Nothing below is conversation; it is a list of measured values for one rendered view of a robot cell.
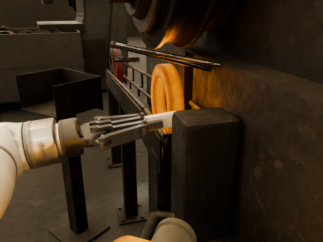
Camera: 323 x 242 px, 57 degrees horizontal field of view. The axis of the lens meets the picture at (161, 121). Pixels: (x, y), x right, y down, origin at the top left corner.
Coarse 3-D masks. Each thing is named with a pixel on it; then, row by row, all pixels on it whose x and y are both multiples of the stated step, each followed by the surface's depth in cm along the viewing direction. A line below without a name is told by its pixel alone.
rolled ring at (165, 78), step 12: (156, 72) 72; (168, 72) 66; (156, 84) 76; (168, 84) 64; (180, 84) 65; (156, 96) 78; (168, 96) 64; (180, 96) 64; (156, 108) 78; (168, 108) 65; (180, 108) 64; (168, 132) 67
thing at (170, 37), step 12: (168, 0) 50; (180, 0) 47; (192, 0) 48; (204, 0) 49; (168, 12) 50; (180, 12) 50; (192, 12) 51; (204, 12) 51; (168, 24) 51; (180, 24) 53; (192, 24) 54; (144, 36) 70; (156, 36) 60; (168, 36) 55; (180, 36) 58; (156, 48) 63
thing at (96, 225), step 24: (48, 72) 125; (72, 72) 125; (24, 96) 119; (48, 96) 127; (72, 96) 106; (96, 96) 114; (72, 168) 123; (72, 192) 126; (72, 216) 133; (72, 240) 131
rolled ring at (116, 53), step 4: (112, 52) 159; (116, 52) 150; (120, 52) 150; (112, 56) 160; (116, 56) 148; (120, 56) 149; (112, 60) 162; (112, 64) 164; (116, 64) 148; (120, 64) 148; (116, 68) 148; (120, 68) 148; (116, 72) 150; (120, 72) 149; (116, 76) 152; (120, 76) 151; (120, 80) 153
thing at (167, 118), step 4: (172, 112) 62; (152, 116) 61; (156, 116) 61; (160, 116) 61; (164, 116) 61; (168, 116) 61; (172, 116) 62; (148, 120) 60; (152, 120) 61; (164, 120) 61; (168, 120) 62; (164, 124) 62; (168, 124) 62; (160, 128) 62
